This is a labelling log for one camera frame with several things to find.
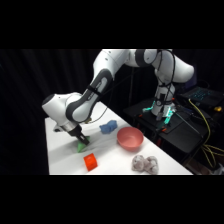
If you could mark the blue soft toy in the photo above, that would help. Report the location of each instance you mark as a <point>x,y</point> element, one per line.
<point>108,127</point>

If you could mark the small yellow object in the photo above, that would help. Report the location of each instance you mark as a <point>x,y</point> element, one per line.
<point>218,109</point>

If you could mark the pink bowl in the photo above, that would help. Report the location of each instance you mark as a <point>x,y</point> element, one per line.
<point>130,138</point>

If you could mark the orange block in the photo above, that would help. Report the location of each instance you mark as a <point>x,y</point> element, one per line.
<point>90,162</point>

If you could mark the black laptop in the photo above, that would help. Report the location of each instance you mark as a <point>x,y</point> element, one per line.
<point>203,95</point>

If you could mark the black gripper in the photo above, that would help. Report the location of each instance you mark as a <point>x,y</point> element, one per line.
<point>74,130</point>

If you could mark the black robot stand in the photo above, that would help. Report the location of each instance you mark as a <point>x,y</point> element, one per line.
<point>186,133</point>

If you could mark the black curtain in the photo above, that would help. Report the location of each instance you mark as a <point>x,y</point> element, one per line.
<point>23,83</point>

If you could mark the green foam triangle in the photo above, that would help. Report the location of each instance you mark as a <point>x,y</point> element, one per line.
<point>81,147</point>

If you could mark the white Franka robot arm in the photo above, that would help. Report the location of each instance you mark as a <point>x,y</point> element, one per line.
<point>103,76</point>

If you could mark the grey plush toy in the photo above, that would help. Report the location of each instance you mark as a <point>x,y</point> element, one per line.
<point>145,164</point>

